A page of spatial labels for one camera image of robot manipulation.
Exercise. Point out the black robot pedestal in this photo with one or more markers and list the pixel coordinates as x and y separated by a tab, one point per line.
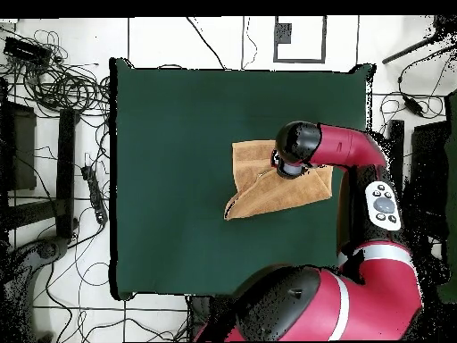
200	311

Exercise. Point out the dark green table cloth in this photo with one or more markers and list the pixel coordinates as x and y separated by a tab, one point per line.
160	232

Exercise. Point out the black power strip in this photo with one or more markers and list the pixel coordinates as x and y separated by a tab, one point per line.
94	194

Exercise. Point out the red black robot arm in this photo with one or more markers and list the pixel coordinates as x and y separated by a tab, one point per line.
378	286

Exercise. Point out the black electronics box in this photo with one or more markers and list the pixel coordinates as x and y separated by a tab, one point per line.
25	51

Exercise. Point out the dark box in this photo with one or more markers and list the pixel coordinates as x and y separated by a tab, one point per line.
430	160
21	146

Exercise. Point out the black tripod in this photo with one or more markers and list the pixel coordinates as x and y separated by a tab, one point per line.
407	51

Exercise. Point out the orange terry towel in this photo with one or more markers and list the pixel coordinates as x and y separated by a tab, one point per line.
278	196

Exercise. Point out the black power adapter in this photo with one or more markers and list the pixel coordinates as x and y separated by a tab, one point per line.
414	104

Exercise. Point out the grey square frame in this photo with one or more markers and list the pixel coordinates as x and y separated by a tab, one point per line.
275	53

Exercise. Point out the black stand base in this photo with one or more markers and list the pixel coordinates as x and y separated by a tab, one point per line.
46	250

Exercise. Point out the dark grey square patch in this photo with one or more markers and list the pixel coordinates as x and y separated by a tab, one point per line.
284	34

